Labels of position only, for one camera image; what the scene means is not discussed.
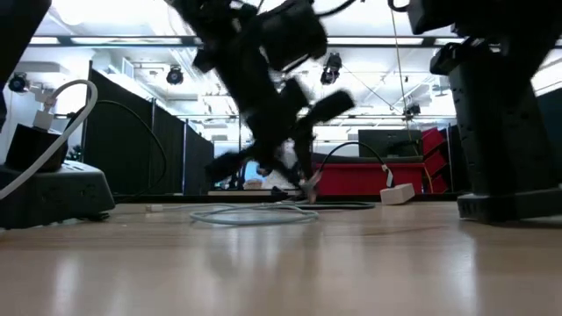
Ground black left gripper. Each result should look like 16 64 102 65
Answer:
175 0 357 194

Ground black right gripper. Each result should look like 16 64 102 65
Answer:
406 0 562 45

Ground black USB cable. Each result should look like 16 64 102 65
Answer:
271 140 394 211

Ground black tower power strip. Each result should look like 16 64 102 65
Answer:
447 52 562 226

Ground black wedge charging hub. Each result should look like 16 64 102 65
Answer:
0 159 116 230

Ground person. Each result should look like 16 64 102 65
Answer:
261 140 308 190

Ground red storage bin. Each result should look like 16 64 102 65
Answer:
313 162 426 197

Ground black partition panel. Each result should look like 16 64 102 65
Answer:
151 98 186 196
81 61 155 197
183 126 216 197

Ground black monitor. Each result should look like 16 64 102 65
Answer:
357 129 423 158

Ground white power strip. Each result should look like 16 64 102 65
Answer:
379 183 416 206

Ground red stacked bins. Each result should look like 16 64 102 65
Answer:
420 126 450 195

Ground black power adapter cube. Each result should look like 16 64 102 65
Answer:
4 124 69 173

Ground black hanging camera device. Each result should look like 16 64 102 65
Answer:
319 51 344 87

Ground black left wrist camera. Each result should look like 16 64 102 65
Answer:
258 0 329 74

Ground black aluminium table frame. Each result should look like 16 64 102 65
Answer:
113 192 460 207

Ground black frame light bar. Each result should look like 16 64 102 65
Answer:
25 34 562 49

